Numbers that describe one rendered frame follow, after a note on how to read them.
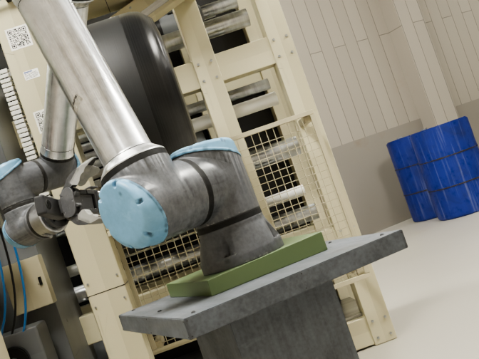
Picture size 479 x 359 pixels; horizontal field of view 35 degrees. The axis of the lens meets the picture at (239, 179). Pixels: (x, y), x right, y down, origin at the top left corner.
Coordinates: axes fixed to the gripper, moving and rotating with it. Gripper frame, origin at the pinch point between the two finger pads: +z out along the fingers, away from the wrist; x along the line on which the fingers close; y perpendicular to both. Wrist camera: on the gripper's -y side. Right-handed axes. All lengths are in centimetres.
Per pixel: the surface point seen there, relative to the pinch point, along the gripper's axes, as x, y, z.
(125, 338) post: 29, 57, -66
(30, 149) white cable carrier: -38, 37, -70
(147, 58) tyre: -50, 48, -20
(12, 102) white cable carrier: -54, 33, -69
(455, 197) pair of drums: -40, 479, -112
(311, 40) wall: -232, 492, -207
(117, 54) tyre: -54, 43, -27
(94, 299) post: 14, 50, -69
